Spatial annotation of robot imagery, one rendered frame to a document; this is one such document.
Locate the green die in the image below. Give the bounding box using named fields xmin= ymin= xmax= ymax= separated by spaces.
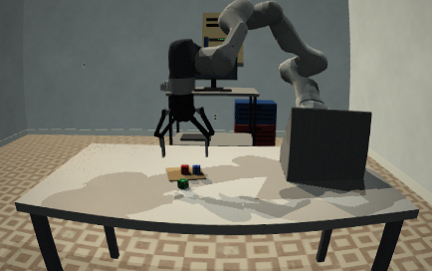
xmin=177 ymin=178 xmax=189 ymax=189

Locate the tan flat mat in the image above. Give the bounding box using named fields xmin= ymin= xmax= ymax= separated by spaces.
xmin=166 ymin=166 xmax=206 ymax=181

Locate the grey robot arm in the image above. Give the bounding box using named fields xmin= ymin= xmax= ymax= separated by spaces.
xmin=160 ymin=0 xmax=331 ymax=110

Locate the blue die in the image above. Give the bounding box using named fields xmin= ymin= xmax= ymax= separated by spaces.
xmin=192 ymin=164 xmax=200 ymax=174

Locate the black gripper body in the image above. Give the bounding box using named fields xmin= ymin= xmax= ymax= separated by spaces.
xmin=170 ymin=94 xmax=195 ymax=123

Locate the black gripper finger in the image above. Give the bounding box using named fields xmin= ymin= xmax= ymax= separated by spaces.
xmin=184 ymin=107 xmax=215 ymax=157
xmin=154 ymin=109 xmax=180 ymax=157

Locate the red die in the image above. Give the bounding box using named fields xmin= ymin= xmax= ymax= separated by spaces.
xmin=181 ymin=164 xmax=189 ymax=174

